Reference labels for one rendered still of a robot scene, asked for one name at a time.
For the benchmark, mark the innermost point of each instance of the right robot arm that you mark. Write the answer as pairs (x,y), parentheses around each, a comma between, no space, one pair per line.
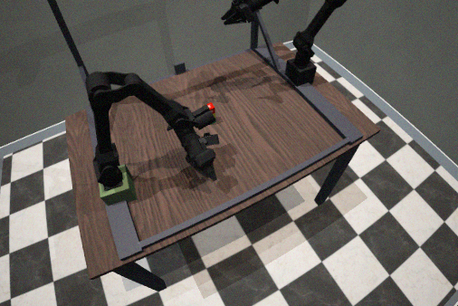
(101,96)

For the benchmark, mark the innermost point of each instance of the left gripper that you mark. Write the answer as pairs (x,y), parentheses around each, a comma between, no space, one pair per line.
(237,16)

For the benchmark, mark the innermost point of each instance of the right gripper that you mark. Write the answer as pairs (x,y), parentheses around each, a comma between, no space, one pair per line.
(194,149)

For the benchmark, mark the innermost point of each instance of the red block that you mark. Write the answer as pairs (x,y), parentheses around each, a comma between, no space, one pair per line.
(211,107)

